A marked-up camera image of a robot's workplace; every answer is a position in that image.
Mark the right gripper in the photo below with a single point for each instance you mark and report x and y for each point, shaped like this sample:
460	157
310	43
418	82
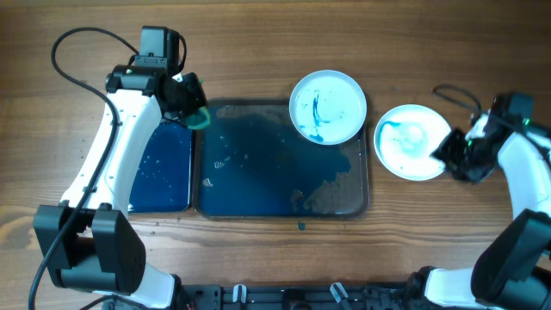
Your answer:
448	149

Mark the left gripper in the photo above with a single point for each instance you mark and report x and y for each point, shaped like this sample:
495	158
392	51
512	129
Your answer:
193	85

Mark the green yellow sponge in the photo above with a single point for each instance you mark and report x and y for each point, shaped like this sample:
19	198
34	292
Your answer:
199	120

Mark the white plate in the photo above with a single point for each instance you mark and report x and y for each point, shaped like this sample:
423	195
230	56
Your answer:
405	138
328	107

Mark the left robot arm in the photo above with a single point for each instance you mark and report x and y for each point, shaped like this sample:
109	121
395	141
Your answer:
86	239

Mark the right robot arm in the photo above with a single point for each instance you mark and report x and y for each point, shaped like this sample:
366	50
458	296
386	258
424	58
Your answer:
506	275

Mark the small blue water tray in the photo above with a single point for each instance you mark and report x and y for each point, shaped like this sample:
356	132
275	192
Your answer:
162	182

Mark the large dark serving tray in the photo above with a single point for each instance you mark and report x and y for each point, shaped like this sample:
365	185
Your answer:
251	163

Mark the white plate top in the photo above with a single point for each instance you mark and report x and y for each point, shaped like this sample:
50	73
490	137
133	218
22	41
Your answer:
328	107

